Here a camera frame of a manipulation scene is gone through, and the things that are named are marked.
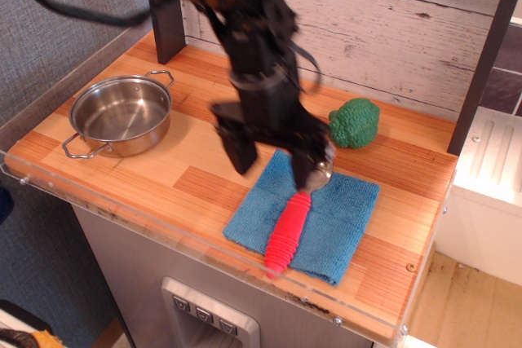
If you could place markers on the dark frame post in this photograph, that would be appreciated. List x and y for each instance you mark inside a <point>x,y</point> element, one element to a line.
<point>168,28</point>
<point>492,45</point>

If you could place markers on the dark right frame post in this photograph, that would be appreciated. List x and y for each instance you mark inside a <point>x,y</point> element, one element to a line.
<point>492,45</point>

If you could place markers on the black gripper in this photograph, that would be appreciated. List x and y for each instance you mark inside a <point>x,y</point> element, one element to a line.
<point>269,111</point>

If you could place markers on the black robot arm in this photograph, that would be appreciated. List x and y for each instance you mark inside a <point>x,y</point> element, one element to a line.
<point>257,36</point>

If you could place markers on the blue cloth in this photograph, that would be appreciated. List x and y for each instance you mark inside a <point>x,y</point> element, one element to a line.
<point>334,227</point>

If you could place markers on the green toy broccoli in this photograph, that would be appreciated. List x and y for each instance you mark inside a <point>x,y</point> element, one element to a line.
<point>354,124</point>

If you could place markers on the dark left frame post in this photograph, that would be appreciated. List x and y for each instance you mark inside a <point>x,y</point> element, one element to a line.
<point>168,28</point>

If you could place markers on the grey toy dispenser panel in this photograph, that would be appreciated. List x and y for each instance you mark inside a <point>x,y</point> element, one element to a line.
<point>199,320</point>

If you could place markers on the stainless steel pot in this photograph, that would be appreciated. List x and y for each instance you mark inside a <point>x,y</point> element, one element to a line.
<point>120,116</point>

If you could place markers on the red-handled metal spoon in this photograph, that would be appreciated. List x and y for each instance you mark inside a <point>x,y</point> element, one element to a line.
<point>284,240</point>

